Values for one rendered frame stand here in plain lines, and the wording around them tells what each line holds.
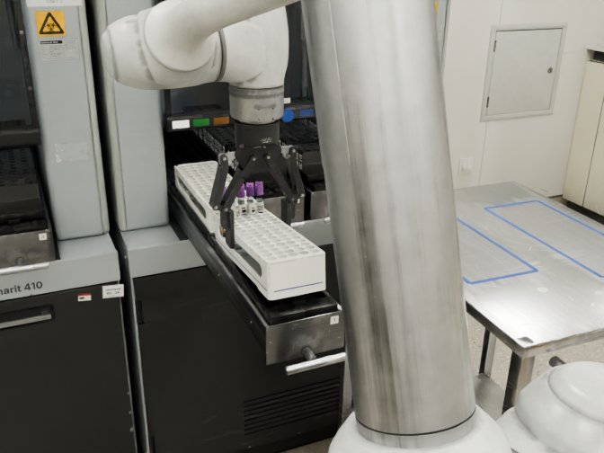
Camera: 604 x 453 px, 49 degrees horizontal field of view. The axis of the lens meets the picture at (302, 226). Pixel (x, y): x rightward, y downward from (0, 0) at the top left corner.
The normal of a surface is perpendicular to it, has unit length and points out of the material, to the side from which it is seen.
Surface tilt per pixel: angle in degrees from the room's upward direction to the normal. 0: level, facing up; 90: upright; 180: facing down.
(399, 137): 74
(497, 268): 0
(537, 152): 90
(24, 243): 90
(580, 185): 90
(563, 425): 44
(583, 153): 90
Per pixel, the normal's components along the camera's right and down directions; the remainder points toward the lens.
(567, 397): -0.48, -0.70
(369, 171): -0.38, 0.18
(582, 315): 0.01, -0.92
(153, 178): 0.40, 0.37
